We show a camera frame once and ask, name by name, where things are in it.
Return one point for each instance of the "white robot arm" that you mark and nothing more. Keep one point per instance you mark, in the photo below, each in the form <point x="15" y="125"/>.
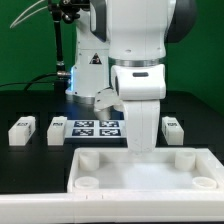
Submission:
<point x="120" y="59"/>

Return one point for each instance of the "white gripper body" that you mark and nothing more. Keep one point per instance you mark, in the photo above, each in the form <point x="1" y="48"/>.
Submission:
<point x="136" y="92"/>

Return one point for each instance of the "black camera stand pole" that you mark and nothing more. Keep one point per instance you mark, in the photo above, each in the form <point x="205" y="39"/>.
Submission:
<point x="62" y="11"/>

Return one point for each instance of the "white desk top tray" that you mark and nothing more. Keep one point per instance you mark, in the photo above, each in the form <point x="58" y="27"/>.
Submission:
<point x="161" y="169"/>

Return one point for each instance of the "white front rail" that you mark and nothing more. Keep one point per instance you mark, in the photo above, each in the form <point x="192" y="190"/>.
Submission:
<point x="194" y="206"/>

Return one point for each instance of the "fiducial marker sheet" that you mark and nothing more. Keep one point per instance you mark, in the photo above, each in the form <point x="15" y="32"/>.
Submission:
<point x="94" y="129"/>

